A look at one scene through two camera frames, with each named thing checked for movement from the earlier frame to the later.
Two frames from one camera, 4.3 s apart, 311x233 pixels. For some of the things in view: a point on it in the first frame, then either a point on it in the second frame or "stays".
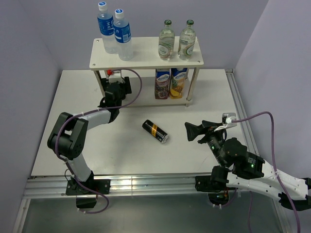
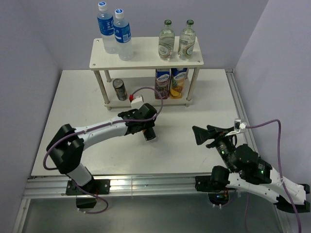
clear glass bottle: (166, 41) stays
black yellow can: (155, 131) to (149, 133)
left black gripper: (126, 88) to (148, 124)
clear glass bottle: (187, 41) stays
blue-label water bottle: (106, 27) stays
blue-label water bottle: (123, 35) stays
